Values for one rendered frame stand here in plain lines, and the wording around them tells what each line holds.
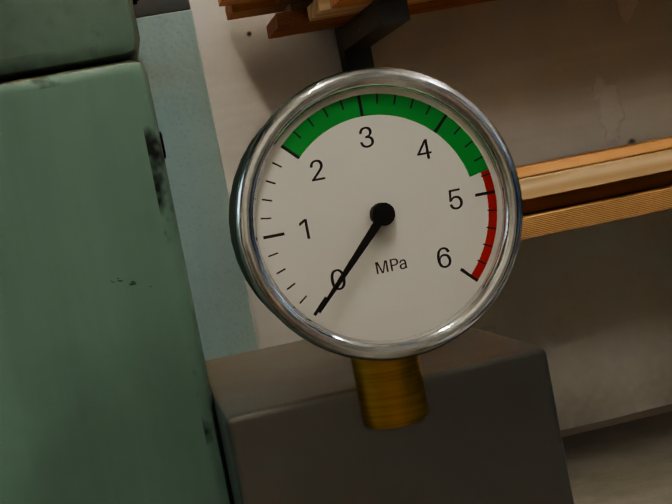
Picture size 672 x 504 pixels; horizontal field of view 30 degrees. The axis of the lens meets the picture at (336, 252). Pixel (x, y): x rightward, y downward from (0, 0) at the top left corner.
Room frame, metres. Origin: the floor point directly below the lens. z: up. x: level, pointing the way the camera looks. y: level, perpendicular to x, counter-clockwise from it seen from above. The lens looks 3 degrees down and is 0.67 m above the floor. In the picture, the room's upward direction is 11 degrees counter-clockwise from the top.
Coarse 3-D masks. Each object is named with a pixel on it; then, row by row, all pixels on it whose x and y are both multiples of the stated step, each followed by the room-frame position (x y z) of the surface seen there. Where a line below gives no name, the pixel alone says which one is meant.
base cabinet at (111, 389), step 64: (128, 64) 0.32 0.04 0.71; (0, 128) 0.32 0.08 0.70; (64, 128) 0.32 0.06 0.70; (128, 128) 0.32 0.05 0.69; (0, 192) 0.32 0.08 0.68; (64, 192) 0.32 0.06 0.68; (128, 192) 0.32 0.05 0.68; (0, 256) 0.32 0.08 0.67; (64, 256) 0.32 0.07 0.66; (128, 256) 0.32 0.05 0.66; (0, 320) 0.32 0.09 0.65; (64, 320) 0.32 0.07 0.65; (128, 320) 0.32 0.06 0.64; (192, 320) 0.33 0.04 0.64; (0, 384) 0.32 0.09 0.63; (64, 384) 0.32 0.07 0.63; (128, 384) 0.32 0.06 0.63; (192, 384) 0.32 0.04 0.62; (0, 448) 0.32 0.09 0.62; (64, 448) 0.32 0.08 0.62; (128, 448) 0.32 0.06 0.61; (192, 448) 0.32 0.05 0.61
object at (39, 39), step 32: (0, 0) 0.32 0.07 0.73; (32, 0) 0.32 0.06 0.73; (64, 0) 0.32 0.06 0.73; (96, 0) 0.32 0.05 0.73; (128, 0) 0.33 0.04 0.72; (0, 32) 0.32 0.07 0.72; (32, 32) 0.32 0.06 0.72; (64, 32) 0.32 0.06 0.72; (96, 32) 0.32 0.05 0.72; (128, 32) 0.32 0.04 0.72; (0, 64) 0.32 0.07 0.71; (32, 64) 0.32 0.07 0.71; (64, 64) 0.32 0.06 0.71; (96, 64) 0.33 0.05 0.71
